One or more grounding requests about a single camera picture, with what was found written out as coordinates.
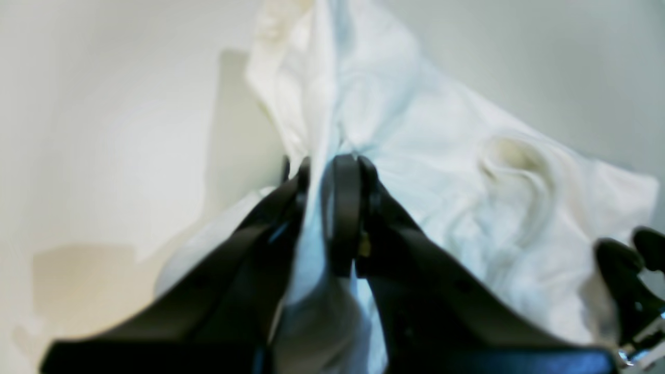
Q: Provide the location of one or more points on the white printed t-shirt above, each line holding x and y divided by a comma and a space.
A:
519, 210

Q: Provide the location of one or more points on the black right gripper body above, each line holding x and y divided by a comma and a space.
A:
640, 318

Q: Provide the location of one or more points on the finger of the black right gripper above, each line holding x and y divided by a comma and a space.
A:
618, 264
650, 245

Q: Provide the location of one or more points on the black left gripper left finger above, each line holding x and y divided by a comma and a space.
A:
221, 317

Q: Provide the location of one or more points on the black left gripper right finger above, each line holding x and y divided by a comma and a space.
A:
436, 317

